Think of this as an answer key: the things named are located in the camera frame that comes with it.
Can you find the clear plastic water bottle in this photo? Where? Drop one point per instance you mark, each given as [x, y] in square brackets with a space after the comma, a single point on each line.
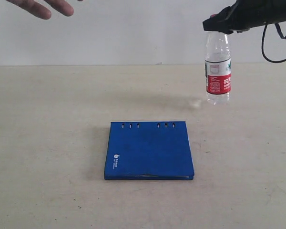
[217, 65]

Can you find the blue ring binder notebook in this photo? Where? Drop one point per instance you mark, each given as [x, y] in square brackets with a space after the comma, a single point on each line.
[151, 150]

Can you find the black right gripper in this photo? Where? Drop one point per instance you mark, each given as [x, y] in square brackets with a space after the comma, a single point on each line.
[246, 14]

